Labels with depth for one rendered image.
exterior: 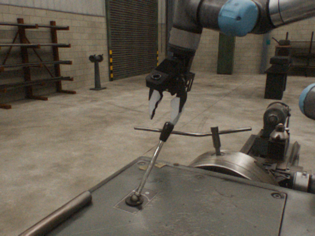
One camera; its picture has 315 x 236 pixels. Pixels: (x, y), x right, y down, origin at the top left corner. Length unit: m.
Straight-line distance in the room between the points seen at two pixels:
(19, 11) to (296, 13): 8.25
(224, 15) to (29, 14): 8.38
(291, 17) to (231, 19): 0.15
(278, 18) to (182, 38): 0.22
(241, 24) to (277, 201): 0.36
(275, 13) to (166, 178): 0.44
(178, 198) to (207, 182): 0.09
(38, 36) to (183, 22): 8.38
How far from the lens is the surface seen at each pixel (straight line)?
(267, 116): 1.95
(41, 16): 9.17
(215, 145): 0.83
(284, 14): 0.72
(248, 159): 0.85
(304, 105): 1.00
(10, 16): 8.52
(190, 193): 0.60
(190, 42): 0.71
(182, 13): 0.71
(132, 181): 0.64
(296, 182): 1.09
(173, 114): 0.75
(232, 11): 0.63
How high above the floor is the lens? 1.55
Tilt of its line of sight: 16 degrees down
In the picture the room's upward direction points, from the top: straight up
